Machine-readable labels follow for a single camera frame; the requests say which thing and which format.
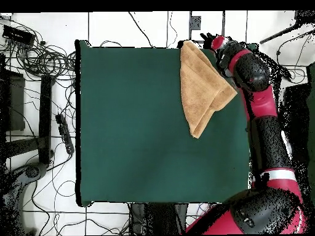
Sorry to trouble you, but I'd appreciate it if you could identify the black power strip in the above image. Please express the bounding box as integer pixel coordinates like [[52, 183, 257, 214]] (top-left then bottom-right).
[[55, 112, 75, 155]]

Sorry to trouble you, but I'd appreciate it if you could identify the orange terry towel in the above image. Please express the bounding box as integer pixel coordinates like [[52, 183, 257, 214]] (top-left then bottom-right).
[[180, 40, 239, 140]]

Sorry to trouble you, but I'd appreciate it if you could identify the black adapter box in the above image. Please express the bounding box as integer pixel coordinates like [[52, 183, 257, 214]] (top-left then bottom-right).
[[1, 24, 36, 47]]

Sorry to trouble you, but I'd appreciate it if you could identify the black cable tangle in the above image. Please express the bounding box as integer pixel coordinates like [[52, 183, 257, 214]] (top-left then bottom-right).
[[0, 14, 77, 82]]

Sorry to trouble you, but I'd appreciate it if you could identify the dark green table cloth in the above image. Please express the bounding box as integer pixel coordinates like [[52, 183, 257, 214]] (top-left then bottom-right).
[[74, 39, 259, 207]]

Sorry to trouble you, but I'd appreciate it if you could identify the black metal stand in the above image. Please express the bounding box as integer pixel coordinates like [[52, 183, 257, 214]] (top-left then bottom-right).
[[0, 74, 55, 165]]

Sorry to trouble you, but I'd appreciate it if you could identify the black tripod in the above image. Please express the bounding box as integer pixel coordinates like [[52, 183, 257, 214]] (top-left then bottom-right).
[[258, 9, 315, 44]]

